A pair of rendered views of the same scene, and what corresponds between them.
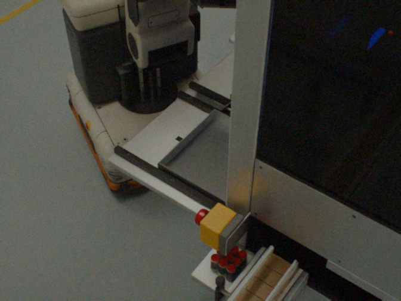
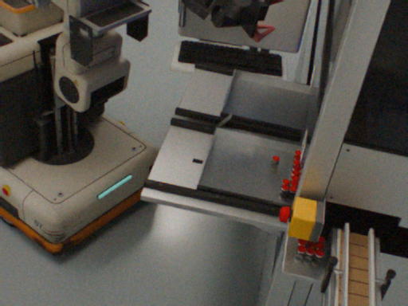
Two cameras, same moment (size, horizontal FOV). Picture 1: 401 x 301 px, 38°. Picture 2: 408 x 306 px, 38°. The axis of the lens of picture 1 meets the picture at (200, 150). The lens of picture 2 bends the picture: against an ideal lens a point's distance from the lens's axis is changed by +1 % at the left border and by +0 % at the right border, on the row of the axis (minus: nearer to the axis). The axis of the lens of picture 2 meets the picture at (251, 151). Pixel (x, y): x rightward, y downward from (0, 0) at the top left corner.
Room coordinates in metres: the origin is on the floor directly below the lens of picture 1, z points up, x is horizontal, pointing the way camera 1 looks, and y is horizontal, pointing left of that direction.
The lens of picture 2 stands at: (0.03, 0.68, 2.01)
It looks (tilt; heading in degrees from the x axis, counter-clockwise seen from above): 40 degrees down; 324
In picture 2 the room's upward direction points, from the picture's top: 12 degrees clockwise
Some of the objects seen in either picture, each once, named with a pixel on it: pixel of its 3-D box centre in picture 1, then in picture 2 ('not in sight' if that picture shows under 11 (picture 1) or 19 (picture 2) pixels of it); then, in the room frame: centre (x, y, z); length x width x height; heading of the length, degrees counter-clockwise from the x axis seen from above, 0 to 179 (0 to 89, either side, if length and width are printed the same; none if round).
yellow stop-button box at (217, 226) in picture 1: (221, 228); (305, 218); (0.76, -0.05, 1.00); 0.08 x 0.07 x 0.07; 53
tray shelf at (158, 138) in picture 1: (249, 126); (247, 137); (1.21, -0.14, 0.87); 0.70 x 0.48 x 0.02; 143
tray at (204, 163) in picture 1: (237, 166); (264, 170); (1.03, -0.10, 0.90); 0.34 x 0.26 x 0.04; 53
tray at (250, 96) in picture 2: not in sight; (277, 104); (1.30, -0.30, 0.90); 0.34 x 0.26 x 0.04; 53
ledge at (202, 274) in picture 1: (230, 272); (310, 260); (0.72, -0.07, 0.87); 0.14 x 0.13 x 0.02; 53
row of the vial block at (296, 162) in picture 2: not in sight; (294, 175); (0.98, -0.17, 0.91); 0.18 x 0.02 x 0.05; 143
